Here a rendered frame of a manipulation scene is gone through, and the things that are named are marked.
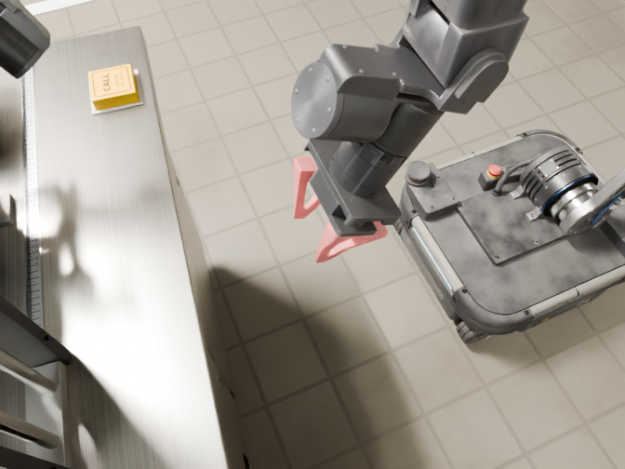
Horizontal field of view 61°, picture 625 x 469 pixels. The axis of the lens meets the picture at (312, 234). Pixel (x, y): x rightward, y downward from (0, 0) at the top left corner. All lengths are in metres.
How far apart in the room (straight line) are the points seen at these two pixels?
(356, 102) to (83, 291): 0.48
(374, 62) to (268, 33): 2.06
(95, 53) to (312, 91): 0.68
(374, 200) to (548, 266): 1.13
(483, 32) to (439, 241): 1.17
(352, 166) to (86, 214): 0.46
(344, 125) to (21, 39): 0.45
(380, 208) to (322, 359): 1.14
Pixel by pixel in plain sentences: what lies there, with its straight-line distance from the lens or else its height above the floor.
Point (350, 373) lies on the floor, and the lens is 1.60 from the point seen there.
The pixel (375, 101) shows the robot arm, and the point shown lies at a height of 1.24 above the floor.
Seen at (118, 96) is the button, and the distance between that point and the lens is 0.92.
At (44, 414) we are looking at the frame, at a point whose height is 0.92.
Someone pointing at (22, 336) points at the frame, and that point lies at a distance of 0.64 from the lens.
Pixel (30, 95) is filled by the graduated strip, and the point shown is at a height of 0.90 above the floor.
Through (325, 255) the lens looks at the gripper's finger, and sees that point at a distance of 0.54.
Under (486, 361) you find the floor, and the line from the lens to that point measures 1.69.
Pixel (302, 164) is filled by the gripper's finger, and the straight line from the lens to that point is 0.53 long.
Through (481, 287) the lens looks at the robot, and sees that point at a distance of 1.50.
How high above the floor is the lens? 1.54
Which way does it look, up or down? 59 degrees down
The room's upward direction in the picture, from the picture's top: straight up
